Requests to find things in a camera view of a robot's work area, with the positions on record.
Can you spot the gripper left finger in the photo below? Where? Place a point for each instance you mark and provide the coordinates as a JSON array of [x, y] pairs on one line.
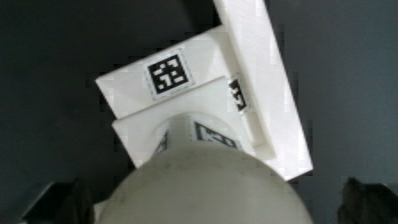
[[60, 205]]

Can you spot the white lamp bulb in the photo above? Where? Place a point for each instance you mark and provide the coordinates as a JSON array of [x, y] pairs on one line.
[[202, 185]]

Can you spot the white lamp base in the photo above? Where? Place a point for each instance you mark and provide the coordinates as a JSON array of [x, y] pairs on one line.
[[183, 83]]

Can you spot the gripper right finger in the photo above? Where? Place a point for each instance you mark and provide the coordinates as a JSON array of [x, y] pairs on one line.
[[368, 204]]

